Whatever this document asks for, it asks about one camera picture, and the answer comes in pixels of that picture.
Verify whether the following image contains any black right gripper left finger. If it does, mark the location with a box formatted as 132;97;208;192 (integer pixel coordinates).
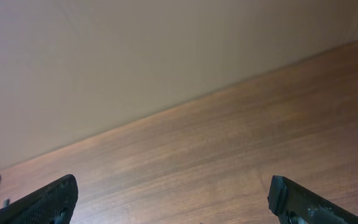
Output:
0;174;78;224

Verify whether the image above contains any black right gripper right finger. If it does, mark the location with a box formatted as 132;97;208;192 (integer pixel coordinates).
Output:
267;175;358;224

